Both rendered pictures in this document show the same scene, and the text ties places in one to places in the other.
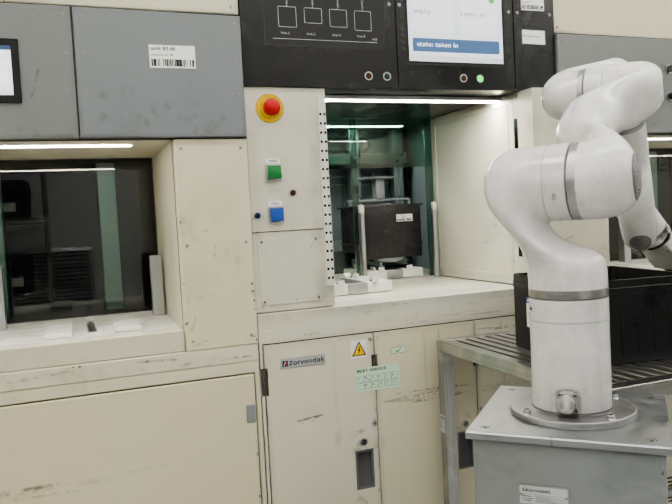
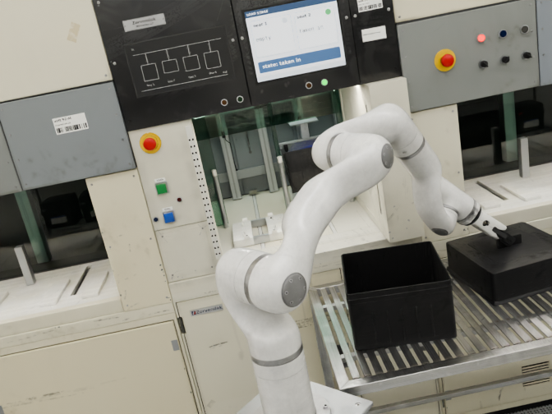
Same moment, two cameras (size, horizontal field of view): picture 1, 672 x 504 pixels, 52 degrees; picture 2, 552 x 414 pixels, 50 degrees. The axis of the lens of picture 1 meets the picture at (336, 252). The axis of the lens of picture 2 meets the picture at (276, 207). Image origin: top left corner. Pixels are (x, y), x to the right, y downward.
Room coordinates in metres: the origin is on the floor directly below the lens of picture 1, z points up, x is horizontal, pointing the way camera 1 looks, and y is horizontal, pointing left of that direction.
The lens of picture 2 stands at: (0.00, -0.81, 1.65)
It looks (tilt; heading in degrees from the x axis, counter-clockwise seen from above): 18 degrees down; 19
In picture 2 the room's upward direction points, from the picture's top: 11 degrees counter-clockwise
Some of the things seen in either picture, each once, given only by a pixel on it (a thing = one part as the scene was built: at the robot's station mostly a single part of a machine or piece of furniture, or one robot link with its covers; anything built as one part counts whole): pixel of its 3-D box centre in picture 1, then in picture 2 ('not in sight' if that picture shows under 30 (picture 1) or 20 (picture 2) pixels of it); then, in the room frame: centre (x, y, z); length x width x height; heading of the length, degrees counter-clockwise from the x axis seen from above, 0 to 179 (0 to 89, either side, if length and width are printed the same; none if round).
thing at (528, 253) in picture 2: not in sight; (509, 255); (1.78, -0.90, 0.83); 0.29 x 0.29 x 0.13; 28
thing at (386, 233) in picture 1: (380, 222); (309, 156); (2.40, -0.16, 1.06); 0.24 x 0.20 x 0.32; 111
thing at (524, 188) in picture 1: (544, 220); (257, 300); (1.10, -0.33, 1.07); 0.19 x 0.12 x 0.24; 58
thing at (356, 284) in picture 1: (344, 283); (259, 228); (2.01, -0.02, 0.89); 0.22 x 0.21 x 0.04; 21
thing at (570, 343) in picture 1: (570, 353); (283, 385); (1.08, -0.36, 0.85); 0.19 x 0.19 x 0.18
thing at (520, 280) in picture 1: (598, 311); (395, 292); (1.52, -0.58, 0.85); 0.28 x 0.28 x 0.17; 13
